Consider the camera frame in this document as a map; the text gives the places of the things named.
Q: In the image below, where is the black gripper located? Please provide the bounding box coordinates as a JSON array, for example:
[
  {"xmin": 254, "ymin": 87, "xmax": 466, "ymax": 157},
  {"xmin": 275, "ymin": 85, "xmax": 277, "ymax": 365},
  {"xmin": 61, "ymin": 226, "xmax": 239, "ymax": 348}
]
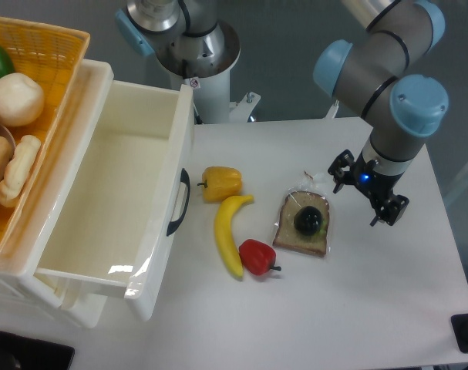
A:
[{"xmin": 328, "ymin": 150, "xmax": 409, "ymax": 227}]

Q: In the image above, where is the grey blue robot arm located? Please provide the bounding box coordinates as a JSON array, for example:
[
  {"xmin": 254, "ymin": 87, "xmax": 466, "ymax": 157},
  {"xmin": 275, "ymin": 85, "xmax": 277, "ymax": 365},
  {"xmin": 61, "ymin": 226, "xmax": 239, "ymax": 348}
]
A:
[{"xmin": 313, "ymin": 1, "xmax": 449, "ymax": 226}]

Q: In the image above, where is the dark purple mangosteen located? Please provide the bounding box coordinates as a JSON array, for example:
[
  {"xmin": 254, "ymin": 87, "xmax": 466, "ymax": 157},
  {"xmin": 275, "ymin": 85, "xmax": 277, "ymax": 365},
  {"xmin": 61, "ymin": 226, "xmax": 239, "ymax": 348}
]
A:
[{"xmin": 294, "ymin": 206, "xmax": 323, "ymax": 236}]

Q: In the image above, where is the bagged bread slice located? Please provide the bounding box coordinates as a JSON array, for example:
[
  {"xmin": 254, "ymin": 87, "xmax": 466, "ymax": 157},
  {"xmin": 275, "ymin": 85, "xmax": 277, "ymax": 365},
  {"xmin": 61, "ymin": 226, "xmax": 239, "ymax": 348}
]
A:
[{"xmin": 272, "ymin": 172, "xmax": 331, "ymax": 258}]

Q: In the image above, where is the red bell pepper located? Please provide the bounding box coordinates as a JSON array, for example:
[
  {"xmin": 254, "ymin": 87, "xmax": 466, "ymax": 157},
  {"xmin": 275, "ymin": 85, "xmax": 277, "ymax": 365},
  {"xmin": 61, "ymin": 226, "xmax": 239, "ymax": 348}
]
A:
[{"xmin": 239, "ymin": 239, "xmax": 281, "ymax": 276}]

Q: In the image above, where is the yellow bell pepper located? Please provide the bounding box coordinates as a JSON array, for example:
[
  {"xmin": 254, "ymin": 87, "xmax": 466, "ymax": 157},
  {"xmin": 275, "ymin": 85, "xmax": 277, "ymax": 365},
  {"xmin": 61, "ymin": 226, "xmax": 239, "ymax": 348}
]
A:
[{"xmin": 197, "ymin": 166, "xmax": 243, "ymax": 203}]

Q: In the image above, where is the yellow banana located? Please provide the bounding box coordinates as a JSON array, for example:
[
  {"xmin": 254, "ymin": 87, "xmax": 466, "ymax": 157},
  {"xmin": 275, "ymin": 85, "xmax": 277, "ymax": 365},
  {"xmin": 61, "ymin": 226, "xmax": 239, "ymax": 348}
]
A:
[{"xmin": 214, "ymin": 195, "xmax": 254, "ymax": 281}]

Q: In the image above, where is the black device right edge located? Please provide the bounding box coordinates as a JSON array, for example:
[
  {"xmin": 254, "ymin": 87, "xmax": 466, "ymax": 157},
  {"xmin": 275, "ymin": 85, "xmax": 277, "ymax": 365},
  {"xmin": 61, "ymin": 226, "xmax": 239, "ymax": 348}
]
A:
[{"xmin": 450, "ymin": 314, "xmax": 468, "ymax": 353}]

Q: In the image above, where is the white open drawer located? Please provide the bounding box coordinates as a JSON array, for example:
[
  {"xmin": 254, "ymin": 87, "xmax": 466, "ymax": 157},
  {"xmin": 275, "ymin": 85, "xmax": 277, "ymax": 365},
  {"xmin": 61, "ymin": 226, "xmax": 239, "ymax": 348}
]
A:
[{"xmin": 37, "ymin": 81, "xmax": 194, "ymax": 328}]

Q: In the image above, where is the orange woven basket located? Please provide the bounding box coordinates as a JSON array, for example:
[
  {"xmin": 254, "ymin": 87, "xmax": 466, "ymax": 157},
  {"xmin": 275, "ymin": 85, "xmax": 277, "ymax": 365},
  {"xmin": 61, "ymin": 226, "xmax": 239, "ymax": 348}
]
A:
[{"xmin": 0, "ymin": 16, "xmax": 90, "ymax": 255}]

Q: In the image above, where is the cream twisted bread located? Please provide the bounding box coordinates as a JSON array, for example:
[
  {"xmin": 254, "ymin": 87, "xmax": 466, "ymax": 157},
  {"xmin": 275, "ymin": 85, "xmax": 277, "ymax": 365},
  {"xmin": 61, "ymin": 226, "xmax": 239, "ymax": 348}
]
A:
[{"xmin": 0, "ymin": 135, "xmax": 41, "ymax": 207}]

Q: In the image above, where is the white round bun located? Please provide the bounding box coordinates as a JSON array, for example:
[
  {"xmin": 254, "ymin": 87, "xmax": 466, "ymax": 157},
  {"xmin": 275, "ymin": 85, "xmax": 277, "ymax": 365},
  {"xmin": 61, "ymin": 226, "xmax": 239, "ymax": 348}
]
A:
[{"xmin": 0, "ymin": 72, "xmax": 45, "ymax": 127}]

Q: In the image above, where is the white plastic drawer cabinet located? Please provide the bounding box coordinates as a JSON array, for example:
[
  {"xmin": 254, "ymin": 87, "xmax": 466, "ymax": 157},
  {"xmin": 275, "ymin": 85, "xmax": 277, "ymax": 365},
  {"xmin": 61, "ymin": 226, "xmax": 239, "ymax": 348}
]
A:
[{"xmin": 0, "ymin": 59, "xmax": 113, "ymax": 328}]

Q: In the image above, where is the black device bottom left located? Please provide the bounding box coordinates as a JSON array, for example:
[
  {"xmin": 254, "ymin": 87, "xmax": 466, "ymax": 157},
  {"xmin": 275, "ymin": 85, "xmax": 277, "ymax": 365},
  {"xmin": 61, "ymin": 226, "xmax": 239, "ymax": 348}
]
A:
[{"xmin": 0, "ymin": 331, "xmax": 76, "ymax": 370}]

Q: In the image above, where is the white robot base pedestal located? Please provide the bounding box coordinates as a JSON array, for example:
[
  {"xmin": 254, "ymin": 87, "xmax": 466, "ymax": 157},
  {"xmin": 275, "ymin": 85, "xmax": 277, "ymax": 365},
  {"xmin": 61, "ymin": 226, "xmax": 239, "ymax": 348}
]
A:
[{"xmin": 114, "ymin": 0, "xmax": 264, "ymax": 125}]

